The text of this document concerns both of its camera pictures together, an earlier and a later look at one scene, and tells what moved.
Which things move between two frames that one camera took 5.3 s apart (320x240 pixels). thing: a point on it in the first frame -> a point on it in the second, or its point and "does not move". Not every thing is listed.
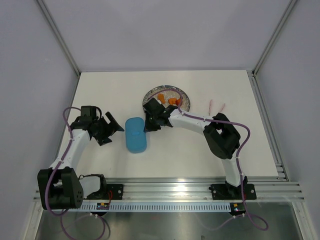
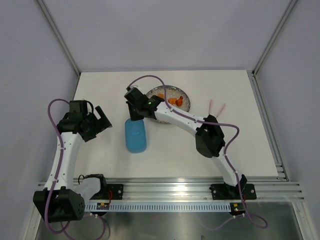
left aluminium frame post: [48, 16] does not move
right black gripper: [149, 127] -> [133, 117]
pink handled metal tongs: [210, 104] does not move
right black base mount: [226, 192] does not move
